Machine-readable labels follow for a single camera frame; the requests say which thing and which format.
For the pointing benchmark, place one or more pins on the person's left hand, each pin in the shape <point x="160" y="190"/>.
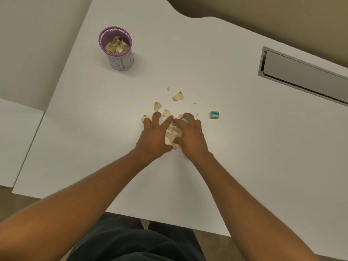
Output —
<point x="152" y="141"/>

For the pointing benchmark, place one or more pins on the person's right hand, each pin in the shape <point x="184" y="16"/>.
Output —
<point x="191" y="141"/>

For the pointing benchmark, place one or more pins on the person's right thumb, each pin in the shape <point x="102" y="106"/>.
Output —
<point x="178" y="140"/>

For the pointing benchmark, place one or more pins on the person's left thumb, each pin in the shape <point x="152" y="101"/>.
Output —
<point x="168" y="147"/>

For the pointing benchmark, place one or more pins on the person's left little finger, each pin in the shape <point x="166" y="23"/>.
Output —
<point x="147" y="123"/>

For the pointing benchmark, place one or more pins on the pile of beige paper scraps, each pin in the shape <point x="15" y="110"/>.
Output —
<point x="178" y="96"/>

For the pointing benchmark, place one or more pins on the person's left forearm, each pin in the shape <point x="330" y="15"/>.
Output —
<point x="81" y="201"/>

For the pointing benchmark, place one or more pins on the person's right forearm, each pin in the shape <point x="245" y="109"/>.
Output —
<point x="244" y="209"/>

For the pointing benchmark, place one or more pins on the small yellow blue eraser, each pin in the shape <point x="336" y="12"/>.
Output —
<point x="214" y="114"/>

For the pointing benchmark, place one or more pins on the purple mesh cup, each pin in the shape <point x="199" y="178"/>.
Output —
<point x="121" y="61"/>

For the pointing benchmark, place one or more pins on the beige paper scraps in cup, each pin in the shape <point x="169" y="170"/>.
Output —
<point x="117" y="47"/>

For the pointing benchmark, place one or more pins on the person's dark clothing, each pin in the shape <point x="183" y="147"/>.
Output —
<point x="130" y="241"/>

